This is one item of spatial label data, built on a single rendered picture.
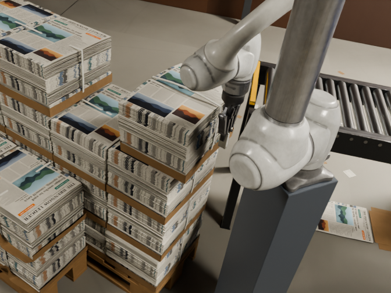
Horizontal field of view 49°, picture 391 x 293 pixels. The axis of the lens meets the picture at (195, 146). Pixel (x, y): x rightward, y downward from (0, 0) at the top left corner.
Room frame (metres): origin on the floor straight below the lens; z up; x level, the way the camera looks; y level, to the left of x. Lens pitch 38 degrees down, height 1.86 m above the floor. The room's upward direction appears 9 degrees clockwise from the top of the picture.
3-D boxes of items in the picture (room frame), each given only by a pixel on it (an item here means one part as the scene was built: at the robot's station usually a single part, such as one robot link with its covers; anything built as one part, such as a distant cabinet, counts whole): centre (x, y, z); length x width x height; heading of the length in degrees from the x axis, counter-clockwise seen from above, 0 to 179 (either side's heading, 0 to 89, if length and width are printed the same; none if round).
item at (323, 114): (1.05, -0.32, 1.17); 0.18 x 0.16 x 0.22; 142
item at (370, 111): (1.87, -0.84, 0.77); 0.47 x 0.05 x 0.05; 176
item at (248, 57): (1.19, -0.09, 1.30); 0.13 x 0.11 x 0.16; 142
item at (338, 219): (1.86, -0.94, 0.01); 0.37 x 0.28 x 0.01; 86
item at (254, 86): (1.93, -0.24, 0.81); 0.43 x 0.03 x 0.02; 176
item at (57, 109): (1.55, 0.63, 0.86); 0.38 x 0.29 x 0.04; 155
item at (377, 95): (1.87, -0.91, 0.77); 0.47 x 0.05 x 0.05; 176
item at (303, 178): (1.07, -0.34, 1.03); 0.22 x 0.18 x 0.06; 123
